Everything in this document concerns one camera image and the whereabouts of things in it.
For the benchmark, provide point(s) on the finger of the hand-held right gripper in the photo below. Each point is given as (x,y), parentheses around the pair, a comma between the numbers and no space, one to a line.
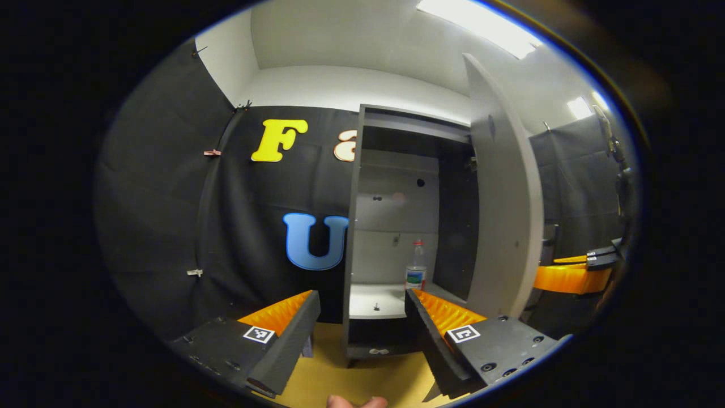
(572,279)
(603,258)

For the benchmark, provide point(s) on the long ceiling light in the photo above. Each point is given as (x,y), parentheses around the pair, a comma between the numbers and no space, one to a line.
(481,25)

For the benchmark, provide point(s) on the black backdrop cloth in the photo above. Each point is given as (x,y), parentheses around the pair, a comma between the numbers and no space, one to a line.
(170,198)

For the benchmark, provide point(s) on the clear plastic bottle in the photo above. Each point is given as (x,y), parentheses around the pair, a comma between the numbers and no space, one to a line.
(416,272)

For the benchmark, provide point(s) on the small ceiling light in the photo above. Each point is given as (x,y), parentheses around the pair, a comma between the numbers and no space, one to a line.
(583,106)

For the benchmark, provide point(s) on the dark grey cabinet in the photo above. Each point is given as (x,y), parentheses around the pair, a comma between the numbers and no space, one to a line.
(396,187)

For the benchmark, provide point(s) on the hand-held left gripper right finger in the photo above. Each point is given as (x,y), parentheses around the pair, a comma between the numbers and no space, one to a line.
(430,345)

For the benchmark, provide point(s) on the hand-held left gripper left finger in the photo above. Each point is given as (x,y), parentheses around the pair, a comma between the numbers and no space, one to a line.
(289,351)

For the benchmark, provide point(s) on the white cabinet shelf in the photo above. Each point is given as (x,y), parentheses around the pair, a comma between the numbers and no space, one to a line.
(368,300)

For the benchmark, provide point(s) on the beige cabinet door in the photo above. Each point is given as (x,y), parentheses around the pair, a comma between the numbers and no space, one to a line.
(504,198)

